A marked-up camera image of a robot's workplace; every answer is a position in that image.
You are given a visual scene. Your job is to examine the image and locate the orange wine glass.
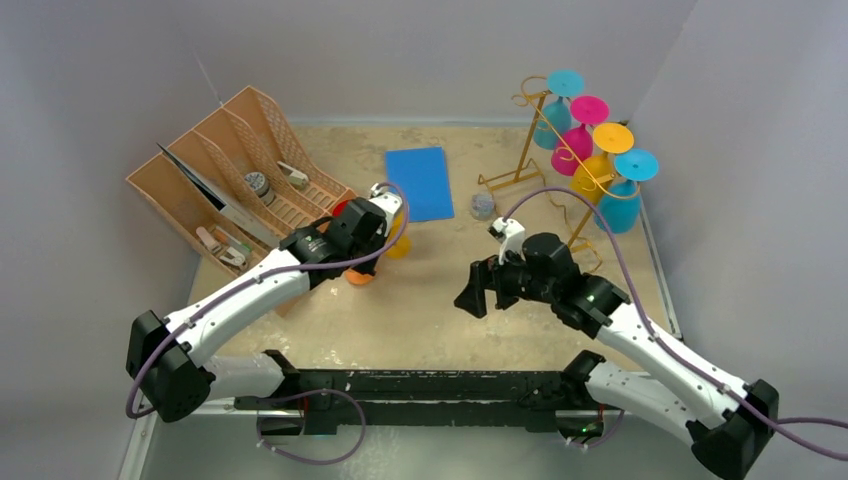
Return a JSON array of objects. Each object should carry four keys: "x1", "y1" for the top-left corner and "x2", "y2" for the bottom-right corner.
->
[{"x1": 344, "y1": 269, "x2": 375, "y2": 286}]

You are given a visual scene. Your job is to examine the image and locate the yellow-orange wine glass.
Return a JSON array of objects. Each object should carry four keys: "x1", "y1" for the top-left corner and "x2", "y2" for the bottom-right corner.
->
[{"x1": 385, "y1": 213, "x2": 411, "y2": 260}]

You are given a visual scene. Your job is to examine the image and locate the red wine glass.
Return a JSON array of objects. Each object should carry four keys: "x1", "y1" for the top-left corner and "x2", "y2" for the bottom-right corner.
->
[{"x1": 332, "y1": 200, "x2": 348, "y2": 217}]

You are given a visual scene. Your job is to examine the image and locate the yellow wine glass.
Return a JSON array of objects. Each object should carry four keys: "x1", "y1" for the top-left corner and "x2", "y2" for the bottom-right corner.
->
[{"x1": 570, "y1": 122, "x2": 635, "y2": 205}]

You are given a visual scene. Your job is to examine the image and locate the teal wine glass front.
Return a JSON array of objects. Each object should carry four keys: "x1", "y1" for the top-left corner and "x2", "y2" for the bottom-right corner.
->
[{"x1": 598, "y1": 148, "x2": 659, "y2": 235}]

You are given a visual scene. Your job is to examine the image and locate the teal wine glass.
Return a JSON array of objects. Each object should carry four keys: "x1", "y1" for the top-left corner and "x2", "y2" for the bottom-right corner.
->
[
  {"x1": 598, "y1": 148, "x2": 659, "y2": 235},
  {"x1": 533, "y1": 69, "x2": 585, "y2": 150}
]

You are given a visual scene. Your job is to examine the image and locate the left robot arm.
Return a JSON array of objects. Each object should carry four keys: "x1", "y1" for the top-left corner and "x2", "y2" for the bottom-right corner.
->
[{"x1": 125, "y1": 189, "x2": 408, "y2": 422}]

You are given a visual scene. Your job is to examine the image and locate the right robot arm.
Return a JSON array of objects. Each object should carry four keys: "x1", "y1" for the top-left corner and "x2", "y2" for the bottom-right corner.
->
[{"x1": 454, "y1": 224, "x2": 779, "y2": 479}]

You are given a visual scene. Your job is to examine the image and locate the magenta wine glass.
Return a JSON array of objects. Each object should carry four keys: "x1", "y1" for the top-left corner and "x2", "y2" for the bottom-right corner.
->
[{"x1": 551, "y1": 95, "x2": 610, "y2": 177}]

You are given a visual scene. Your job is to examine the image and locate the teal wine glass rear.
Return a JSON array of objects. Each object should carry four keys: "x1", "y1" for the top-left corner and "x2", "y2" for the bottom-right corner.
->
[{"x1": 533, "y1": 69, "x2": 585, "y2": 150}]

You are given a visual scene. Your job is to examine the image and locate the small clear glitter ball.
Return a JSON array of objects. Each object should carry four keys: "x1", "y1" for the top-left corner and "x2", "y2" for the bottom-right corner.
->
[{"x1": 469, "y1": 192, "x2": 496, "y2": 221}]

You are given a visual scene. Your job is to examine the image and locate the white stapler in organizer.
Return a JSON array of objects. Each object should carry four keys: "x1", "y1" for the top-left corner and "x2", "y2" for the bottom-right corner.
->
[{"x1": 276, "y1": 161, "x2": 310, "y2": 188}]

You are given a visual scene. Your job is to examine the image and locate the blue rectangular card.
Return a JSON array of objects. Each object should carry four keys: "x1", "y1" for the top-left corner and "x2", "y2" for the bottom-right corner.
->
[{"x1": 384, "y1": 146, "x2": 455, "y2": 222}]

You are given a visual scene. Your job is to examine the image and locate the pink desk file organizer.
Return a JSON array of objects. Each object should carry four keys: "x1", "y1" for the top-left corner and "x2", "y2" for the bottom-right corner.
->
[{"x1": 127, "y1": 86, "x2": 356, "y2": 281}]

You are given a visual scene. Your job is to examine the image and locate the dark folder in organizer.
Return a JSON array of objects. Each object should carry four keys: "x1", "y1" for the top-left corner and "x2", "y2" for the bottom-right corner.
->
[{"x1": 156, "y1": 143, "x2": 253, "y2": 229}]

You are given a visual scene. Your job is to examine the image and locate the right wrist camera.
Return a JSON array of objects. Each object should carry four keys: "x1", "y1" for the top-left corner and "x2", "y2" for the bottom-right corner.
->
[{"x1": 488, "y1": 217, "x2": 526, "y2": 264}]

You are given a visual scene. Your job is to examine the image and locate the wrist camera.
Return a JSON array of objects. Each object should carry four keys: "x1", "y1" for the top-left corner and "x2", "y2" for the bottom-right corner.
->
[
  {"x1": 368, "y1": 183, "x2": 404, "y2": 227},
  {"x1": 488, "y1": 217, "x2": 526, "y2": 264}
]

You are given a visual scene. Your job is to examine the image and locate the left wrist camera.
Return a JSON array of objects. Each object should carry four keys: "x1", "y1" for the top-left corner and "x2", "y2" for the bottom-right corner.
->
[{"x1": 368, "y1": 183, "x2": 404, "y2": 227}]

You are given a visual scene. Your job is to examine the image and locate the gold wire glass rack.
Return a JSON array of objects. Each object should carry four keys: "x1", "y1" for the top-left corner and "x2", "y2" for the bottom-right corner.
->
[{"x1": 477, "y1": 74, "x2": 653, "y2": 270}]

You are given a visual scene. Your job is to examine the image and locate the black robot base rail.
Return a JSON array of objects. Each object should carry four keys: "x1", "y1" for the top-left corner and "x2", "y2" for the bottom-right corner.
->
[{"x1": 231, "y1": 349, "x2": 631, "y2": 439}]

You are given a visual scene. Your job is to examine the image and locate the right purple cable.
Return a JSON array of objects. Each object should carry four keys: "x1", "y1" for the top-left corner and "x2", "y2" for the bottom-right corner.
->
[{"x1": 496, "y1": 186, "x2": 848, "y2": 462}]

